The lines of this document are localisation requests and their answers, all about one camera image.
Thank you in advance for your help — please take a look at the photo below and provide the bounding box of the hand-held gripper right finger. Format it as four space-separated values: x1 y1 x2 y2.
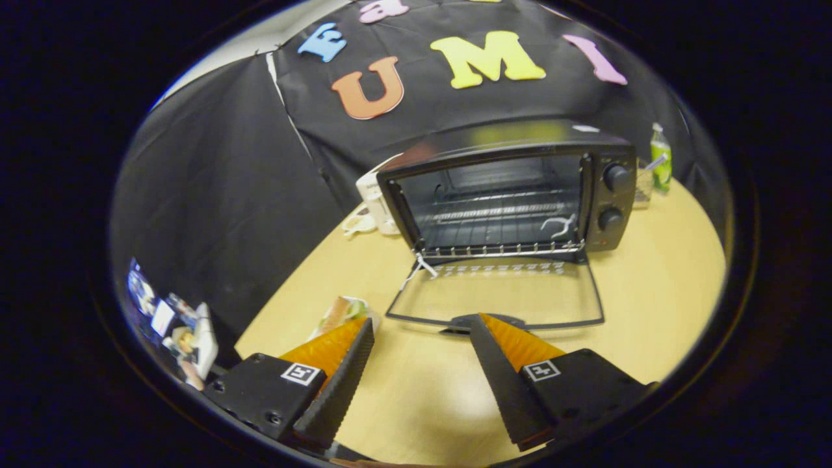
469 313 654 452

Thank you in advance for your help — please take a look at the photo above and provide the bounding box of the white slot toaster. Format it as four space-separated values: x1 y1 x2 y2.
356 153 404 236

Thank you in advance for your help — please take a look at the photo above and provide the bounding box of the wire oven rack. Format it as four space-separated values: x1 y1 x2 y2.
416 188 586 261

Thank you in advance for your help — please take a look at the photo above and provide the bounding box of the green drink bottle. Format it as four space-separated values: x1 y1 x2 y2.
651 122 673 193

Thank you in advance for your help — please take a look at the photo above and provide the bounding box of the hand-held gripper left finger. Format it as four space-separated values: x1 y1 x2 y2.
203 317 376 452

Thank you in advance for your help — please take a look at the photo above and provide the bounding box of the black toaster oven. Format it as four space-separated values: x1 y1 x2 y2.
376 119 638 335

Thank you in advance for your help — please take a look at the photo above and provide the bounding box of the clear drinking glass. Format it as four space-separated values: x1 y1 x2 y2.
634 156 656 210

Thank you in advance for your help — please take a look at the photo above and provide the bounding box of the white power plug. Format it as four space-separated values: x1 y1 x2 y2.
343 207 378 238

